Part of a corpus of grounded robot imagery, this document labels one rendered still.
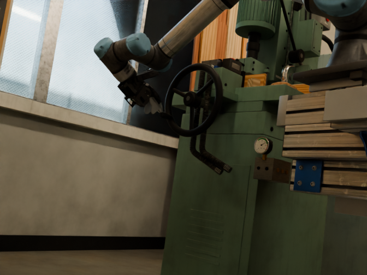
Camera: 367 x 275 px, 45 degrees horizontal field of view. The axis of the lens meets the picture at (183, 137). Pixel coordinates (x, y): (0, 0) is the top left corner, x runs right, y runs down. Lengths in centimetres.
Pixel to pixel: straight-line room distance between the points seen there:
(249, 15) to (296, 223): 91
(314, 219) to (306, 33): 83
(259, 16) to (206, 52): 165
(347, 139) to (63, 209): 206
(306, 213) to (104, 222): 153
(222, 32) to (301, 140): 274
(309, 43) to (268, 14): 23
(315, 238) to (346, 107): 115
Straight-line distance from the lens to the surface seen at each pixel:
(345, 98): 103
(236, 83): 182
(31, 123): 271
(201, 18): 153
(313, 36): 211
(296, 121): 126
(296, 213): 193
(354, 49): 122
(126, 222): 322
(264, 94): 173
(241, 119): 176
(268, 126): 171
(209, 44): 367
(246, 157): 171
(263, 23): 200
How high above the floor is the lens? 46
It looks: 7 degrees up
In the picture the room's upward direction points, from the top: 8 degrees clockwise
